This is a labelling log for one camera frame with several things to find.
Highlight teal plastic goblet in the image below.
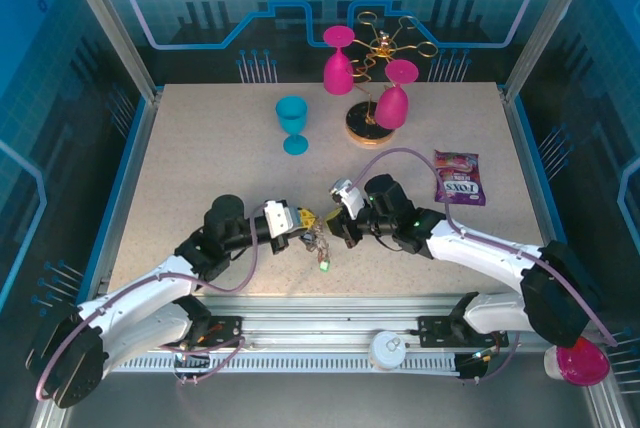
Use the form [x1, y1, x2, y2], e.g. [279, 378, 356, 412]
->
[275, 95, 310, 155]

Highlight aluminium side rail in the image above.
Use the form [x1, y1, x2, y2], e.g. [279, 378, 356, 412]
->
[29, 87, 166, 428]
[499, 85, 621, 428]

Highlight pink plastic goblet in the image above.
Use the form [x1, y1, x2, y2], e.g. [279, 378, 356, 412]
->
[322, 26, 355, 96]
[374, 59, 418, 130]

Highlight pink and white cup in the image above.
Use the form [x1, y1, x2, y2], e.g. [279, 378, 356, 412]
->
[543, 336, 612, 388]

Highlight white tin can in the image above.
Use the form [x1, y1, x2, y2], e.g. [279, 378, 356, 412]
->
[368, 331, 407, 371]

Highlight white slotted cable duct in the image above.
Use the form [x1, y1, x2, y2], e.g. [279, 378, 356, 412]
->
[107, 353, 464, 375]

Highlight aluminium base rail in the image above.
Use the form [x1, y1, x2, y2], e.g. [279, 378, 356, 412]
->
[97, 294, 551, 357]

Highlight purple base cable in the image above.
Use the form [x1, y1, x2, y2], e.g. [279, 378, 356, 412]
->
[157, 336, 247, 387]
[459, 341, 521, 382]

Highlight purple candy bag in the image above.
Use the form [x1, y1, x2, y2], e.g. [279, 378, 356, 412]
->
[432, 148, 487, 207]

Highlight aluminium frame post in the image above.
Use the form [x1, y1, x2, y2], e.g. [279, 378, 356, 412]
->
[54, 0, 164, 99]
[502, 0, 604, 99]

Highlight gold wire glass rack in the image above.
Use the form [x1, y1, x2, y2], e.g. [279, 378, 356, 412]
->
[344, 10, 439, 150]

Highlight keyring with keys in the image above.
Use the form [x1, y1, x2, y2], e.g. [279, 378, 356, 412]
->
[299, 225, 335, 273]

